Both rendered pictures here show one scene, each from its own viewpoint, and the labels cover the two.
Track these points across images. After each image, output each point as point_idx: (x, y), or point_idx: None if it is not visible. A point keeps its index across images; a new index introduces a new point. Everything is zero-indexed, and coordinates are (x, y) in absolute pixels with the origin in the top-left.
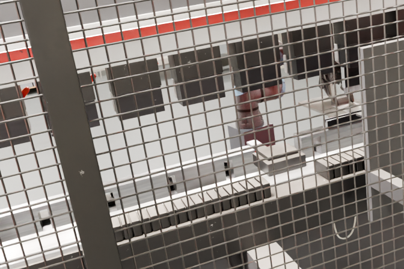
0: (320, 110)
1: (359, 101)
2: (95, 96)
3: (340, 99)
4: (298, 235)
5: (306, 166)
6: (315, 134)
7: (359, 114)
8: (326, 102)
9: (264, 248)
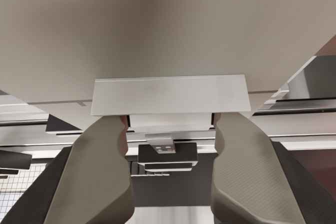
0: (22, 97)
1: (268, 91)
2: None
3: (168, 101)
4: None
5: (33, 155)
6: (31, 119)
7: (148, 141)
8: (69, 22)
9: None
